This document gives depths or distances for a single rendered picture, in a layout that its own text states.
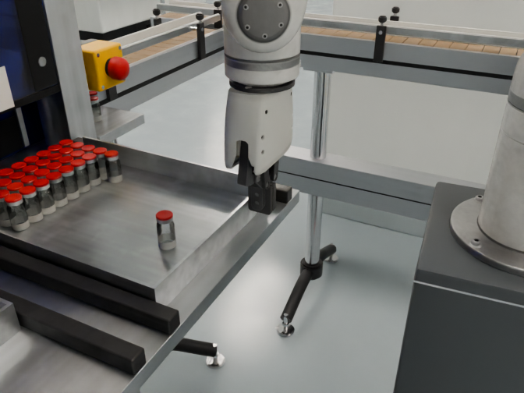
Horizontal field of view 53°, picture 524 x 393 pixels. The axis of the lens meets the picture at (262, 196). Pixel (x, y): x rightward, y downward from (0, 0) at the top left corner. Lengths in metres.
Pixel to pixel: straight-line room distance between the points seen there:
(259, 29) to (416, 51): 0.96
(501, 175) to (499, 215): 0.05
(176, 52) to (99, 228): 0.72
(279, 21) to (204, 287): 0.30
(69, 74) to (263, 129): 0.43
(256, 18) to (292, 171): 1.21
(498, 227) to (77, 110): 0.67
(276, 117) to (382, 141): 1.60
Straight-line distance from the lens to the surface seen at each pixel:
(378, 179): 1.57
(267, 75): 0.56
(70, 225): 0.73
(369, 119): 2.16
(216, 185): 0.77
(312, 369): 1.69
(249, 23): 0.48
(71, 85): 0.93
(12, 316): 0.58
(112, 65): 0.96
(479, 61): 1.39
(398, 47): 1.41
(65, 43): 0.92
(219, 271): 0.61
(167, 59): 1.31
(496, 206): 0.72
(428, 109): 2.09
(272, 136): 0.60
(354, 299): 1.94
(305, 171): 1.64
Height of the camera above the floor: 1.26
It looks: 30 degrees down
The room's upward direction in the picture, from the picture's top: straight up
